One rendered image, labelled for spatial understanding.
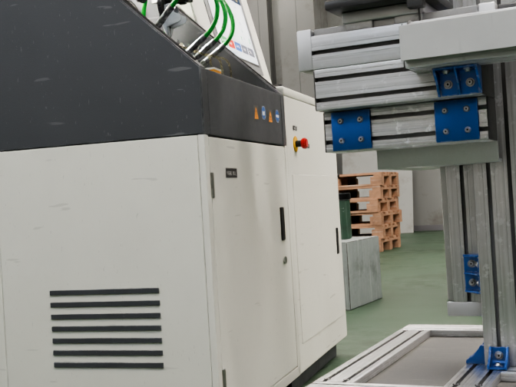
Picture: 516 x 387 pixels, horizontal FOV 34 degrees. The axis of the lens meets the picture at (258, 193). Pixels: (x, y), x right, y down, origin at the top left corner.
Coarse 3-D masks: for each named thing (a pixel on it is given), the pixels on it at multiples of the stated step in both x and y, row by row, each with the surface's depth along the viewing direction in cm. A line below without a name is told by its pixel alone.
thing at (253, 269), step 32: (224, 160) 209; (256, 160) 234; (224, 192) 208; (256, 192) 232; (224, 224) 206; (256, 224) 230; (288, 224) 260; (224, 256) 205; (256, 256) 229; (288, 256) 258; (224, 288) 204; (256, 288) 227; (288, 288) 256; (224, 320) 202; (256, 320) 226; (288, 320) 254; (224, 352) 201; (256, 352) 224; (288, 352) 252; (224, 384) 199; (256, 384) 222
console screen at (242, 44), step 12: (204, 0) 286; (228, 0) 314; (240, 0) 331; (240, 12) 325; (228, 24) 304; (240, 24) 320; (240, 36) 314; (228, 48) 295; (240, 48) 309; (252, 48) 324; (252, 60) 319
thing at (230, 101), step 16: (208, 80) 202; (224, 80) 213; (208, 96) 201; (224, 96) 212; (240, 96) 224; (256, 96) 237; (272, 96) 252; (224, 112) 211; (240, 112) 223; (224, 128) 210; (240, 128) 222; (256, 128) 235; (272, 128) 250; (272, 144) 253
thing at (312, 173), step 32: (288, 128) 266; (320, 128) 308; (288, 160) 264; (320, 160) 305; (320, 192) 301; (320, 224) 298; (320, 256) 295; (320, 288) 293; (320, 320) 290; (320, 352) 288
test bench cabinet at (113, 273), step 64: (0, 192) 215; (64, 192) 209; (128, 192) 203; (192, 192) 198; (64, 256) 209; (128, 256) 204; (192, 256) 198; (64, 320) 209; (128, 320) 204; (192, 320) 199; (64, 384) 210; (128, 384) 204; (192, 384) 199
